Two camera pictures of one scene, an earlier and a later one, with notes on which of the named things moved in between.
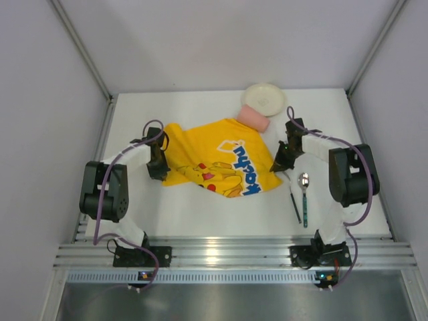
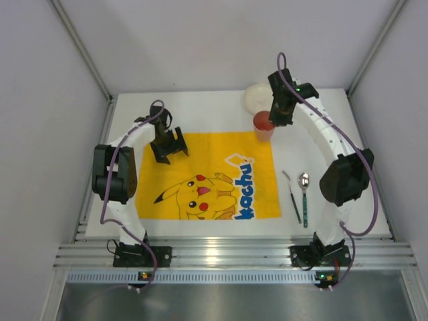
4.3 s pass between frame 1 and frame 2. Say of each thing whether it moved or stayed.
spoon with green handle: stayed
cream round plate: stayed
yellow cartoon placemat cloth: moved
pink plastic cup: moved
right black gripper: moved
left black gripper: moved
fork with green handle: stayed
